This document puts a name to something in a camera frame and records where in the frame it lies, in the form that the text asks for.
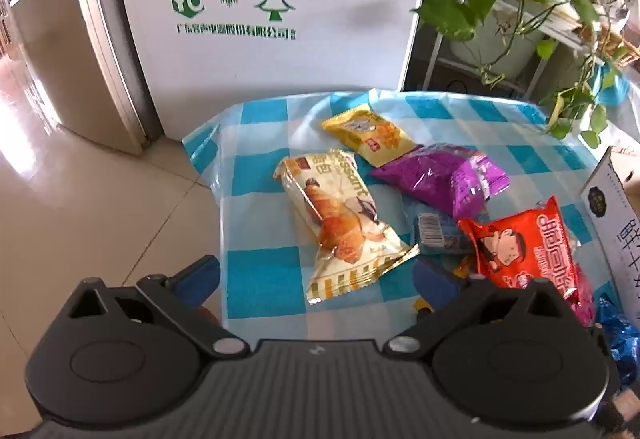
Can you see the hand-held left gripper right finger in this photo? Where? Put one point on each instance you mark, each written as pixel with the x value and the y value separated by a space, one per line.
pixel 435 281

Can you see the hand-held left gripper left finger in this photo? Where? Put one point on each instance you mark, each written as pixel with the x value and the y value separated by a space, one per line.
pixel 197 276

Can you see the light blue snack packet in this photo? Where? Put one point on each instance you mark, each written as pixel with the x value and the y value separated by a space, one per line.
pixel 435 231

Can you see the red cartoon snack packet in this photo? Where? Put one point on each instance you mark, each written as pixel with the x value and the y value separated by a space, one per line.
pixel 525 249

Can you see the purple snack packet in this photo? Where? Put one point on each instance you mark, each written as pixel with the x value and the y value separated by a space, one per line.
pixel 435 174

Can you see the cream croissant bread packet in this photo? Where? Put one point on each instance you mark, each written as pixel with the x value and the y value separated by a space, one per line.
pixel 340 219

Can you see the cardboard box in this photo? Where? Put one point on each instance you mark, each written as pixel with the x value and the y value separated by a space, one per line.
pixel 620 229

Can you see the blue white checkered tablecloth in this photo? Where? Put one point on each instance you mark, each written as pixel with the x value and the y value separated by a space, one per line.
pixel 260 279

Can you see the yellow snack packet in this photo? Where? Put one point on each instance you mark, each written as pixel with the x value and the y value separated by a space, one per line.
pixel 360 129

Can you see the dark blue foil packet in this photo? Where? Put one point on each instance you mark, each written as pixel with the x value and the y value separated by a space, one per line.
pixel 620 339

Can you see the white metal plant rack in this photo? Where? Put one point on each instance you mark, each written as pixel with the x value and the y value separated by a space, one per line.
pixel 537 74

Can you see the silver refrigerator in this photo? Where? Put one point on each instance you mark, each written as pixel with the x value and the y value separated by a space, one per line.
pixel 75 69

